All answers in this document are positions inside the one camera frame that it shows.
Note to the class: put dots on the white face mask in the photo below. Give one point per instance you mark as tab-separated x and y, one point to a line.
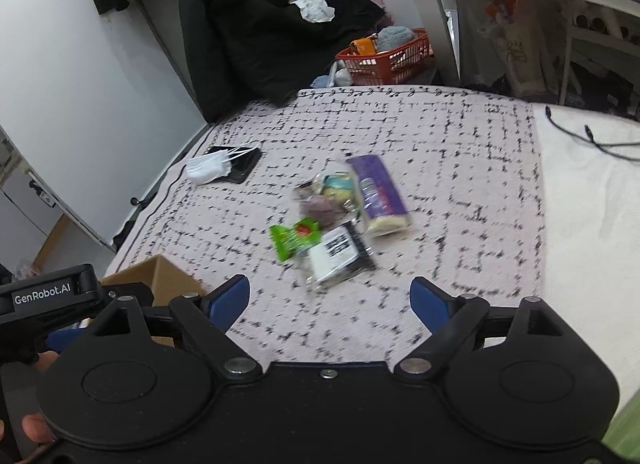
207	168

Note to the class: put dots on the clear teal pastry packet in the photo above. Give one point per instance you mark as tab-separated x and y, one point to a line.
336	185

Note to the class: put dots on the purple snack packet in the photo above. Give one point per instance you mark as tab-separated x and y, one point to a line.
380	194

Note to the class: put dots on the white plastic bag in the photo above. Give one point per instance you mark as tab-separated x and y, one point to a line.
510	49

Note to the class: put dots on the white crumpled cloth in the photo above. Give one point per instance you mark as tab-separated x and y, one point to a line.
314	5

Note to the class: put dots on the brown cardboard box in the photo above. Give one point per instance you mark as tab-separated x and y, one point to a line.
160	279

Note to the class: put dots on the green cloth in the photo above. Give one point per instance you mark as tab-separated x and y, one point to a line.
625	434

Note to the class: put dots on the printed white blanket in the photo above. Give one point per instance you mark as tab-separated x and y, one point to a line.
450	194

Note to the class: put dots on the black phone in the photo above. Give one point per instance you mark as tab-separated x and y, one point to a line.
245	167

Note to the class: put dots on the clear packet with purple bun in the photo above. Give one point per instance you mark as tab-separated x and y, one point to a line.
322	209

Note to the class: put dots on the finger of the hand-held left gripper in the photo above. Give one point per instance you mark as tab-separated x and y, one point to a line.
131	292
67	339

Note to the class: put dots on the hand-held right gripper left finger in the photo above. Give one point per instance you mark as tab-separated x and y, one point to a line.
227	301

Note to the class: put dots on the person's left hand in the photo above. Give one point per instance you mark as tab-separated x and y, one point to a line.
40	426

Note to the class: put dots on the black jacket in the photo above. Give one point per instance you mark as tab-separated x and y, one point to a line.
260	34

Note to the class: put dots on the black and white snack packet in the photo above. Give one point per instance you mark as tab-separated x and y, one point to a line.
340	255

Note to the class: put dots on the red plastic basket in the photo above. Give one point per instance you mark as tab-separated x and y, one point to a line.
390	67

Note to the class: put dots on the green packet with red print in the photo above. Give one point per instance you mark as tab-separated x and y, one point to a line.
295	240

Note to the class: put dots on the orange item in basket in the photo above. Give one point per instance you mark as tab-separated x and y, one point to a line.
363	46

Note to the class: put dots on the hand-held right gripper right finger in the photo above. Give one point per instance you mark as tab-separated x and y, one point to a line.
430	301

